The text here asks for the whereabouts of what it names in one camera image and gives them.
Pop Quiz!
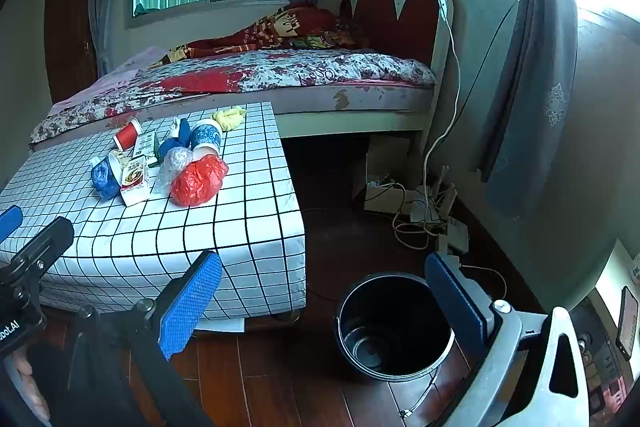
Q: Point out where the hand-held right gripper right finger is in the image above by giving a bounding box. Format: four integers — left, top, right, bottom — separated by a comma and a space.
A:
425, 251, 590, 427

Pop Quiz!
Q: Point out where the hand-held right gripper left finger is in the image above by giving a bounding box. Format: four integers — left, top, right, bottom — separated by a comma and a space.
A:
65, 251, 223, 427

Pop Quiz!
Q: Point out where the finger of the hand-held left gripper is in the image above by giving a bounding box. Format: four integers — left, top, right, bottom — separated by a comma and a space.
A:
0, 205, 24, 244
0, 217, 75, 289

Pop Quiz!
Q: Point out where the black trash bin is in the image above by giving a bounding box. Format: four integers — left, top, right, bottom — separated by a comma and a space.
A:
334, 273, 456, 419

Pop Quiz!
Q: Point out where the blue white paper cup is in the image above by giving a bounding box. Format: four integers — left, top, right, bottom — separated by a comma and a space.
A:
190, 118, 222, 158
107, 150, 126, 188

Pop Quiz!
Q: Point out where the white food carton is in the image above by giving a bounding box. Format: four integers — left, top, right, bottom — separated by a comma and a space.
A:
119, 157, 152, 208

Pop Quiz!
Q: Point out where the red plastic bag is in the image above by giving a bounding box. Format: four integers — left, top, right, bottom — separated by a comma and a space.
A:
170, 155, 230, 208

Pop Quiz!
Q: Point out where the red paper cup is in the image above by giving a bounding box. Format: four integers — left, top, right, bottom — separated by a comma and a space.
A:
114, 118, 143, 148

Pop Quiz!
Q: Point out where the white green carton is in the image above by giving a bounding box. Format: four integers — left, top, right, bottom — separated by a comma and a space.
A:
132, 129, 157, 158

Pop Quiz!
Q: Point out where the clear plastic bag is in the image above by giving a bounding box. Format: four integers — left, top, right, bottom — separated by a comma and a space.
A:
152, 146, 193, 195

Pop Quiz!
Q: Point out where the yellow cloth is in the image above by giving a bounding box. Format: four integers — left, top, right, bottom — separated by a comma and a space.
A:
212, 105, 247, 130

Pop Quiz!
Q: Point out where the person's left hand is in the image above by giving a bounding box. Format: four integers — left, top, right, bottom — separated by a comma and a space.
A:
7, 349, 52, 423

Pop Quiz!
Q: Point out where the white power strip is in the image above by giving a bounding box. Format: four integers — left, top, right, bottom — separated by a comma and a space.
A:
434, 234, 463, 256

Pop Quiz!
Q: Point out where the white network box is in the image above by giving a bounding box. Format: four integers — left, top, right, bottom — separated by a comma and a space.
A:
445, 216, 470, 253

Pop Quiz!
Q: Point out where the table with checkered cloth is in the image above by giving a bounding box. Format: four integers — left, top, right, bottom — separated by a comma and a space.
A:
0, 102, 307, 323

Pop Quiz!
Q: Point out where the white router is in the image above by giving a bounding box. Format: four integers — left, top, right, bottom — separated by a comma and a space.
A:
407, 164, 458, 223

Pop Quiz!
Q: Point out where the open cardboard box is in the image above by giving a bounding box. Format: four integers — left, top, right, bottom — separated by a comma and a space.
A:
352, 147, 416, 212

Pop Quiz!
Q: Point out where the black smartphone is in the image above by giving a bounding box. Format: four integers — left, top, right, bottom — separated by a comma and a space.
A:
616, 286, 640, 362

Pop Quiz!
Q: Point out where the pink cloth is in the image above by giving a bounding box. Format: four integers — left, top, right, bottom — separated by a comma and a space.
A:
50, 47, 166, 112

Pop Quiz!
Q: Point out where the brown wooden door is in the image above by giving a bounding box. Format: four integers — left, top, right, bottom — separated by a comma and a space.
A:
44, 0, 98, 105

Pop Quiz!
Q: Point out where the blue grey patterned curtain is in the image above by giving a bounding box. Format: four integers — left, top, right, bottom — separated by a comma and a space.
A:
477, 0, 581, 220

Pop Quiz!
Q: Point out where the bed with floral sheet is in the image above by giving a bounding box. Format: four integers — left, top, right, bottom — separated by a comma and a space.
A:
30, 48, 438, 145

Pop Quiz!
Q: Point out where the red printed blanket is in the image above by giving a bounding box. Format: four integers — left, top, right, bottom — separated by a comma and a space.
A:
162, 3, 368, 65

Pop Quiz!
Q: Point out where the thin white switch cable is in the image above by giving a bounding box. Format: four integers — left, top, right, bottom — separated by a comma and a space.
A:
457, 263, 507, 300

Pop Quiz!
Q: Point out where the thin black cable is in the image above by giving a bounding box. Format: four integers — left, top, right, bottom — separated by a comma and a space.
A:
435, 0, 521, 188

